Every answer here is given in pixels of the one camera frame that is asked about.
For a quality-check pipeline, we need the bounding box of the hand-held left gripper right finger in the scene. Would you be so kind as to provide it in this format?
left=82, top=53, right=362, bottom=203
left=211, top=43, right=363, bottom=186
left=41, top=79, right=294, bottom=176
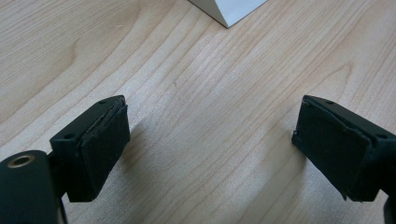
left=291, top=94, right=396, bottom=203

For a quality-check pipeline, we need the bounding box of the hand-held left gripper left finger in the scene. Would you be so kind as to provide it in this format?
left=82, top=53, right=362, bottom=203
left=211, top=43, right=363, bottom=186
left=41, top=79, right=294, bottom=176
left=49, top=94, right=131, bottom=203

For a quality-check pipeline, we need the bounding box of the expandable grey metal book rack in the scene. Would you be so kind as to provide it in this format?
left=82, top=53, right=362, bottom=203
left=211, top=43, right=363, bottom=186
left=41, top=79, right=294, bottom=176
left=188, top=0, right=269, bottom=29

